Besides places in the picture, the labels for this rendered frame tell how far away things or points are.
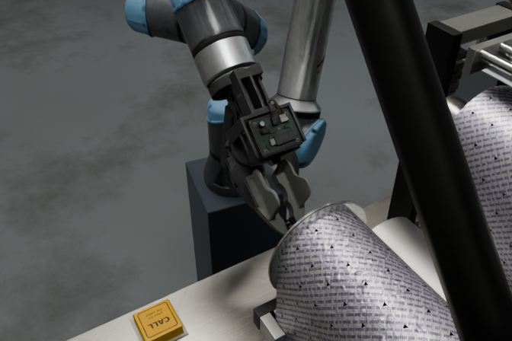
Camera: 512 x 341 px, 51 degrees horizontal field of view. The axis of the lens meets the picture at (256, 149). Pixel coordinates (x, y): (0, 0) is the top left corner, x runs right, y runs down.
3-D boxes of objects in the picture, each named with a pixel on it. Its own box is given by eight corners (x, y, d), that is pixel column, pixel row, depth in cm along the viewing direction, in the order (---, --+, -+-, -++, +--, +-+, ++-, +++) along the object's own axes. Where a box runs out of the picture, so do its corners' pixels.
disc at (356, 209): (356, 264, 75) (372, 184, 66) (359, 266, 74) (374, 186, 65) (266, 308, 69) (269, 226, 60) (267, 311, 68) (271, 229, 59)
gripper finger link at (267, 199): (282, 240, 62) (255, 165, 63) (265, 245, 67) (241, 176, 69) (305, 231, 63) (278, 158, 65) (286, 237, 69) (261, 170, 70)
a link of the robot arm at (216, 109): (223, 125, 132) (221, 77, 124) (273, 138, 128) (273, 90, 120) (198, 151, 124) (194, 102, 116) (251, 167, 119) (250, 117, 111)
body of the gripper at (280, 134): (257, 164, 62) (217, 71, 63) (235, 180, 69) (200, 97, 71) (311, 144, 65) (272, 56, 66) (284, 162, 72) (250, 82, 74)
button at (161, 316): (168, 305, 102) (168, 297, 100) (184, 333, 97) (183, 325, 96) (133, 321, 99) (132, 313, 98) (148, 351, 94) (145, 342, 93)
